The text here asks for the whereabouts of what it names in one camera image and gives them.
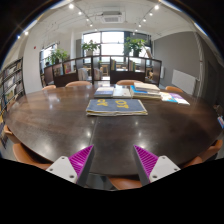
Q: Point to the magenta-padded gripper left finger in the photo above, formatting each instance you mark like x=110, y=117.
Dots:
x=63, y=168

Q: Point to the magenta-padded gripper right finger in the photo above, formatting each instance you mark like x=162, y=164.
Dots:
x=163, y=168

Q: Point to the grey towel with yellow print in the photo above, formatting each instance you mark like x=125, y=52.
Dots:
x=116, y=107

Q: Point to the teal and white brochure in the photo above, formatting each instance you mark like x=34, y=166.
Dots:
x=166, y=97

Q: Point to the purple brochure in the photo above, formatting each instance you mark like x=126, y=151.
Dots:
x=180, y=99

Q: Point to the light blue thick book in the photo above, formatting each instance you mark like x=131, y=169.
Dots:
x=143, y=94

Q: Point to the beige book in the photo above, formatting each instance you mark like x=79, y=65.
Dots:
x=146, y=87

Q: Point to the orange chairs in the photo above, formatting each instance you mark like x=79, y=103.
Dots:
x=78, y=83

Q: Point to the dark blue book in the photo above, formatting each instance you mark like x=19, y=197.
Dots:
x=104, y=92

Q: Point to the dark low shelf unit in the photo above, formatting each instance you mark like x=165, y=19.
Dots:
x=126, y=77

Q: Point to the tall bookshelf with books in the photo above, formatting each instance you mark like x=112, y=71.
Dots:
x=11, y=80

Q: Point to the bushy potted plant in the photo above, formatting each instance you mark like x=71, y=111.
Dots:
x=57, y=56

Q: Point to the side window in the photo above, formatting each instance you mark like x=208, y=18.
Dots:
x=46, y=53

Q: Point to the small potted plant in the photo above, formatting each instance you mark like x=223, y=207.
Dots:
x=90, y=46

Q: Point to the large potted plant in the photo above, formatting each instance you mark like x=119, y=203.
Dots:
x=135, y=45

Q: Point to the large back window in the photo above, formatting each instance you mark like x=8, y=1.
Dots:
x=112, y=41

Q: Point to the white ceiling air conditioner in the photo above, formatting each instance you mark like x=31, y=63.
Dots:
x=112, y=17

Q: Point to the ceiling lights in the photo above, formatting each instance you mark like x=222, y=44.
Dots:
x=71, y=6

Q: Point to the white wall radiator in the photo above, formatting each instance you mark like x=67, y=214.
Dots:
x=183, y=81

